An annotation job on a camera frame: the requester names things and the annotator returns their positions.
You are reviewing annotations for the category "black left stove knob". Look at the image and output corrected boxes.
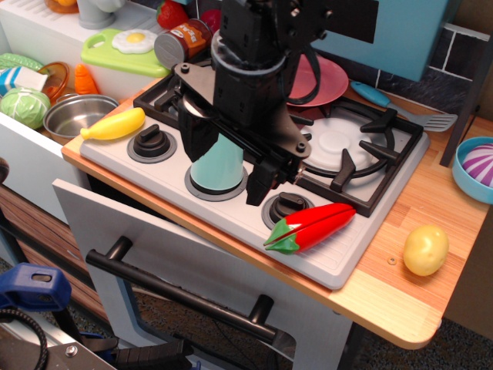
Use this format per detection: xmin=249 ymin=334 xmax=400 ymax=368
xmin=127 ymin=124 xmax=177 ymax=164

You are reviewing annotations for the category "toy milk carton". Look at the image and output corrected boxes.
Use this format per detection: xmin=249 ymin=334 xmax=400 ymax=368
xmin=0 ymin=66 xmax=48 ymax=96

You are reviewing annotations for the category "yellow toy potato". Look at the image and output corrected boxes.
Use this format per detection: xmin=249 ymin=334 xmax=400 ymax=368
xmin=403 ymin=225 xmax=449 ymax=277

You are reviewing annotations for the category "green plastic cutting board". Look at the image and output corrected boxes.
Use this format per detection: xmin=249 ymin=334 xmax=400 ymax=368
xmin=81 ymin=29 xmax=169 ymax=78

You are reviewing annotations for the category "mint green plastic cup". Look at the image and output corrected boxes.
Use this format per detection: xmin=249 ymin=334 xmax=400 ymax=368
xmin=190 ymin=135 xmax=243 ymax=194

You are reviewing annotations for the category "black stove knob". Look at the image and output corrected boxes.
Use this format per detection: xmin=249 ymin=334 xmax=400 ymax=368
xmin=261 ymin=192 xmax=314 ymax=229
xmin=127 ymin=124 xmax=177 ymax=164

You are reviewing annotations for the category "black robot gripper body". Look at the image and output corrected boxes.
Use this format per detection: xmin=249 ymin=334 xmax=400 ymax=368
xmin=172 ymin=60 xmax=312 ymax=186

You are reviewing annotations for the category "black right stove knob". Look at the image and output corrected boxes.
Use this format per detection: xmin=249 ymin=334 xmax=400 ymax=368
xmin=261 ymin=192 xmax=314 ymax=229

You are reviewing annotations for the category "green toy cabbage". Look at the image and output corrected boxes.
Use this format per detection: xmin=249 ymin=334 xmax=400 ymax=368
xmin=1 ymin=87 xmax=51 ymax=130

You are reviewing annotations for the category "green ribbed toy vegetable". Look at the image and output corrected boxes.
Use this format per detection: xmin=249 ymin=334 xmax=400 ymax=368
xmin=0 ymin=52 xmax=43 ymax=72

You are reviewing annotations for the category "black burner grate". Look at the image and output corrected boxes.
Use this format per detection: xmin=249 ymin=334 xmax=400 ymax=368
xmin=132 ymin=48 xmax=216 ymax=136
xmin=288 ymin=97 xmax=430 ymax=219

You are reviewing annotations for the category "teal range hood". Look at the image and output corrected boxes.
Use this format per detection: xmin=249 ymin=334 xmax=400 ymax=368
xmin=312 ymin=1 xmax=461 ymax=84

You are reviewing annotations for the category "dark red toy vegetable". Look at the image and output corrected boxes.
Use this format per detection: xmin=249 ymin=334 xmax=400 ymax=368
xmin=200 ymin=9 xmax=221 ymax=34

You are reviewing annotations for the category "black right burner grate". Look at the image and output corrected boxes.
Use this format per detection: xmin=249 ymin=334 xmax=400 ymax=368
xmin=288 ymin=97 xmax=430 ymax=219

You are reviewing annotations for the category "blue clamp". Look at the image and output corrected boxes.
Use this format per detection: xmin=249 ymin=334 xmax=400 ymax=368
xmin=1 ymin=263 xmax=72 ymax=311

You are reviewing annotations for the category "pink plastic plate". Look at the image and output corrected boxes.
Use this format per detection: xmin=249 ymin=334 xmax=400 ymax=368
xmin=290 ymin=55 xmax=349 ymax=107

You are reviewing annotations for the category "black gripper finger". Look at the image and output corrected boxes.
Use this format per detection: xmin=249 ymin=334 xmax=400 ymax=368
xmin=177 ymin=100 xmax=219 ymax=162
xmin=246 ymin=160 xmax=277 ymax=206

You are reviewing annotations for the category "red toy chili pepper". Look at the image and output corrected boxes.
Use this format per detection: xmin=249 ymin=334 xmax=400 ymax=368
xmin=263 ymin=203 xmax=357 ymax=255

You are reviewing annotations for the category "black left burner grate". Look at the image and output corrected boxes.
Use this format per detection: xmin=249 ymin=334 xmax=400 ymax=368
xmin=132 ymin=48 xmax=216 ymax=136

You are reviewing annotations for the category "toy food can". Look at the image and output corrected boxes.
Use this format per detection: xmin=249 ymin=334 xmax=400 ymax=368
xmin=154 ymin=18 xmax=212 ymax=69

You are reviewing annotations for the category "purple white toy onion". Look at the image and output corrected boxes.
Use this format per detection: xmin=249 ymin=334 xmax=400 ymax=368
xmin=462 ymin=143 xmax=492 ymax=187

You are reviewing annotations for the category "blue plastic bowl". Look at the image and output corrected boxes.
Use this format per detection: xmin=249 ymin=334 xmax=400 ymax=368
xmin=452 ymin=136 xmax=492 ymax=205

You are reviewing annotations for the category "toy fried egg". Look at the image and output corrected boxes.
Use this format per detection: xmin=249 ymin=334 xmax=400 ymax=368
xmin=112 ymin=29 xmax=157 ymax=55

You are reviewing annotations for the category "blue handled grey spatula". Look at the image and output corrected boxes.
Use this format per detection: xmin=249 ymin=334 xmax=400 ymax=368
xmin=350 ymin=81 xmax=458 ymax=132

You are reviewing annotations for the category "white oven door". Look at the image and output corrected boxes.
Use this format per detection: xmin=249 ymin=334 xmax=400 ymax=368
xmin=53 ymin=180 xmax=351 ymax=369

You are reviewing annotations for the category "grey toy stove top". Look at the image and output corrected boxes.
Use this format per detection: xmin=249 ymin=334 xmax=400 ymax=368
xmin=79 ymin=72 xmax=431 ymax=291

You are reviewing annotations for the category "red toy strawberry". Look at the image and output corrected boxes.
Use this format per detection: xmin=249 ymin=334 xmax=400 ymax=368
xmin=156 ymin=0 xmax=189 ymax=29

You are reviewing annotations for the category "orange toy carrot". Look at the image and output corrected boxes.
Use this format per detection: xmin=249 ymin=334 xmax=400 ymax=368
xmin=74 ymin=64 xmax=99 ymax=95

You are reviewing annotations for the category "black cable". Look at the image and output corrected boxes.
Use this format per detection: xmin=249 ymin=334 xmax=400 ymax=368
xmin=0 ymin=307 xmax=49 ymax=370

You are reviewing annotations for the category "orange transparent bowl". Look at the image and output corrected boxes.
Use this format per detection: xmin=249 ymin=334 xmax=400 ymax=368
xmin=38 ymin=62 xmax=69 ymax=105

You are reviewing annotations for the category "yellow toy banana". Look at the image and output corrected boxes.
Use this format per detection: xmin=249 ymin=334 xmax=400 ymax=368
xmin=80 ymin=108 xmax=146 ymax=140

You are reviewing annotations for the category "small steel pot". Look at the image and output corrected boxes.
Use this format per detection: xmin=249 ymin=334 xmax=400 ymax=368
xmin=43 ymin=94 xmax=119 ymax=145

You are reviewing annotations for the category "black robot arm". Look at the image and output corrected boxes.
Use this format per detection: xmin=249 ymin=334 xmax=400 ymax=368
xmin=174 ymin=1 xmax=379 ymax=206

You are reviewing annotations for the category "black oven door handle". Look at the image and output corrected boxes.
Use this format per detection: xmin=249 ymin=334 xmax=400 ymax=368
xmin=86 ymin=236 xmax=278 ymax=345

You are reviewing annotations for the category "grey toy faucet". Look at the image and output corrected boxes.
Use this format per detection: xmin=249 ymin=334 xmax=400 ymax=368
xmin=77 ymin=0 xmax=126 ymax=29

